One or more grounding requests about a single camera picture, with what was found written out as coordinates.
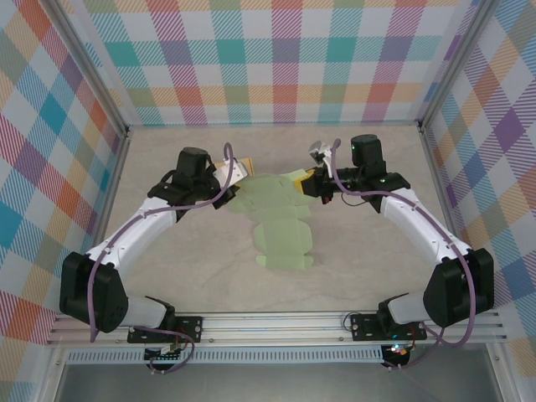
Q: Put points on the green paper box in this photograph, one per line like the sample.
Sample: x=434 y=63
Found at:
x=282 y=243

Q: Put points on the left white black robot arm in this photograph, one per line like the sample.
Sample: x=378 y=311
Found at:
x=138 y=226

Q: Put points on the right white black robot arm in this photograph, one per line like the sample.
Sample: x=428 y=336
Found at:
x=419 y=234

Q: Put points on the small circuit board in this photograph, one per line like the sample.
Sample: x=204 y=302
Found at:
x=398 y=351
x=165 y=355

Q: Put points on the grey metal panel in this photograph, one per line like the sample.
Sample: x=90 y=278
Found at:
x=272 y=385

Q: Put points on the aluminium table side rail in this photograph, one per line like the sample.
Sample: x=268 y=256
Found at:
x=439 y=188
x=110 y=201

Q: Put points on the aluminium frame post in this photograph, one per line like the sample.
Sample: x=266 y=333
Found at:
x=94 y=67
x=454 y=63

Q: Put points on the aluminium mounting rail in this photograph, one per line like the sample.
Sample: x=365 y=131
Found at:
x=272 y=328

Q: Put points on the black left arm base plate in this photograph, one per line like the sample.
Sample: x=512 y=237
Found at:
x=190 y=328

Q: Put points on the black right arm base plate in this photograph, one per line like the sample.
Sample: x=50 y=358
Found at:
x=364 y=326

